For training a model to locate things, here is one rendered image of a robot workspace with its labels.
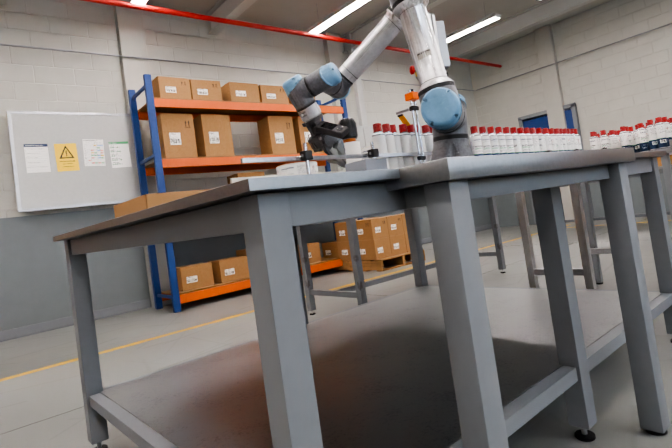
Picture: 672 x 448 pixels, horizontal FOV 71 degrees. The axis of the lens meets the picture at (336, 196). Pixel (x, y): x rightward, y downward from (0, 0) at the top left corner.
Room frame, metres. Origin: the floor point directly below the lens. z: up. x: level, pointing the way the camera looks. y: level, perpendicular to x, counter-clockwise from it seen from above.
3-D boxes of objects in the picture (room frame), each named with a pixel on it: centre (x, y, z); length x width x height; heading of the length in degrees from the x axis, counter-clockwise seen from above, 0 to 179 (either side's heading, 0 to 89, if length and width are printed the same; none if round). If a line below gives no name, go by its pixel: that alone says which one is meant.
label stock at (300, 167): (2.30, 0.17, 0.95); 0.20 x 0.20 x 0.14
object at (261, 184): (1.96, -0.18, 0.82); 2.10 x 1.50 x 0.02; 131
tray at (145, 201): (1.31, 0.42, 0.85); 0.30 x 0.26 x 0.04; 131
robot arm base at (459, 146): (1.58, -0.40, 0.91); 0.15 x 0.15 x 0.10
